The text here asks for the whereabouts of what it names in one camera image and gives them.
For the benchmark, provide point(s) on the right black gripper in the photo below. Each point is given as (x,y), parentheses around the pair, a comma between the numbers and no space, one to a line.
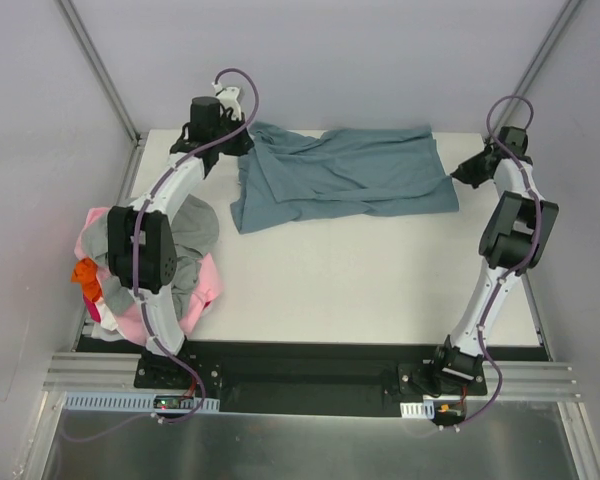
(475,168)

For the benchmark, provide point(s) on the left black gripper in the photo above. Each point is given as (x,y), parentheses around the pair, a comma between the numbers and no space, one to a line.
(238,141)

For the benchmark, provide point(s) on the blue-grey t shirt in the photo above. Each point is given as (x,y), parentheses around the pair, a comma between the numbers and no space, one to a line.
(291,177)

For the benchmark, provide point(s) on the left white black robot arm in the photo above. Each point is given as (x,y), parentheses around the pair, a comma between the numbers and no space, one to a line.
(159,246)

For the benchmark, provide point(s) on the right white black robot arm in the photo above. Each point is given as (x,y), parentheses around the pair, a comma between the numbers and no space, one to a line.
(513,242)

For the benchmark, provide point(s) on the grey t shirt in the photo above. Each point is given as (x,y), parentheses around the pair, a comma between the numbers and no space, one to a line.
(195,231)

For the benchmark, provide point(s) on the orange t shirt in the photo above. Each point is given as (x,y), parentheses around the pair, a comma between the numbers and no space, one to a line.
(85,274)

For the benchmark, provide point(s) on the pink t shirt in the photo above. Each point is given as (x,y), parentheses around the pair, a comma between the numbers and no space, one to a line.
(127,314)

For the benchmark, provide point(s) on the white t shirt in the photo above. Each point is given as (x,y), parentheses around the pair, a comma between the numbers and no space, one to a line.
(105,324)

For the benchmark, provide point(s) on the left aluminium frame post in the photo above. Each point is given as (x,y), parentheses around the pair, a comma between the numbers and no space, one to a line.
(79,31)

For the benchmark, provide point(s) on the aluminium frame post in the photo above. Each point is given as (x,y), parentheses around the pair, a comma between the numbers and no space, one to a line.
(567,13)
(79,31)

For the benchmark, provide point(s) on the right aluminium frame post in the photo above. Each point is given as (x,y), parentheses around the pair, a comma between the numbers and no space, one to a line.
(567,13)

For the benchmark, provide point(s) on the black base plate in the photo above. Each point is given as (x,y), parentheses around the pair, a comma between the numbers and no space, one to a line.
(354,380)

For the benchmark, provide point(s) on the aluminium front rail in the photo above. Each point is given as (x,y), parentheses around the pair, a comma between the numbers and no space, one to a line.
(530,382)

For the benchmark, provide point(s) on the right slotted cable duct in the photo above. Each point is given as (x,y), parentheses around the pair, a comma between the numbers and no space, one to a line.
(424,410)

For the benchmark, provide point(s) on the slotted cable duct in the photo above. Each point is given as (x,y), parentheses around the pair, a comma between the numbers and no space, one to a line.
(138,403)
(424,410)

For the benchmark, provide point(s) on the left slotted cable duct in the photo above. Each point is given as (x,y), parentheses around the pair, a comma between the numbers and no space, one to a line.
(138,403)

